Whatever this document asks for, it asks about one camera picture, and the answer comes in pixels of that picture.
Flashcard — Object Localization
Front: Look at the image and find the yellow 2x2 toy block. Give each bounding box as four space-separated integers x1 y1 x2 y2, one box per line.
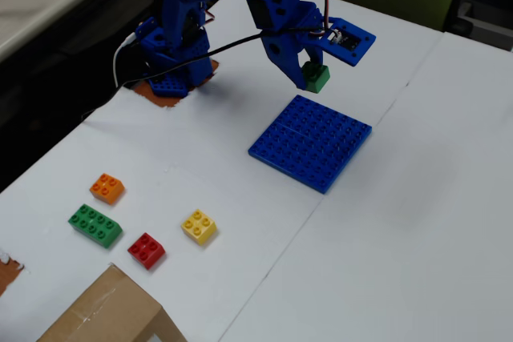
180 208 219 246

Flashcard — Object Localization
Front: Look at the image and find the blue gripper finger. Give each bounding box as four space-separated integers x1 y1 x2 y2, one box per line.
305 42 328 66
262 33 309 91

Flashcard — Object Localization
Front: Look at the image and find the green 2x2 toy block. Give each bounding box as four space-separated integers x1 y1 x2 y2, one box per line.
301 60 332 95

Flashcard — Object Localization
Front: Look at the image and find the grey furniture base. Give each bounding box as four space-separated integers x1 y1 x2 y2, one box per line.
456 0 513 53

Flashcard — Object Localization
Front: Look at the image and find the white cable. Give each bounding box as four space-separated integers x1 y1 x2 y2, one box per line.
113 31 139 89

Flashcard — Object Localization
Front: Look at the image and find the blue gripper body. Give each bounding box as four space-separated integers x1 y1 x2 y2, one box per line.
262 0 327 50

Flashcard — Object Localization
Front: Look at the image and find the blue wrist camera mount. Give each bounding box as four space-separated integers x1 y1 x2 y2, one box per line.
319 16 378 68

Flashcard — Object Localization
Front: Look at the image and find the orange 2x2 toy block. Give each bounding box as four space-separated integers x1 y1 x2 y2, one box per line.
88 172 126 206

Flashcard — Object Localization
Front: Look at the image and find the green 2x4 toy block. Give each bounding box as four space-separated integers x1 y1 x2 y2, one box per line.
67 203 123 250

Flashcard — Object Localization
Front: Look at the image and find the red 2x2 toy block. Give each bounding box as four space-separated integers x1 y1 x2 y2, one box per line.
127 231 167 271

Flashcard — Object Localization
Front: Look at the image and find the brown cardboard box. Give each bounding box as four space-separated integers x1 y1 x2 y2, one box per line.
35 262 188 342

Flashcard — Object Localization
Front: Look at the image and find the blue 8x8 studded baseplate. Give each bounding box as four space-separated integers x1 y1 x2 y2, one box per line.
247 94 373 195

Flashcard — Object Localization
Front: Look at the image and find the black camera cable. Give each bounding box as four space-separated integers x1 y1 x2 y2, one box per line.
119 26 328 89

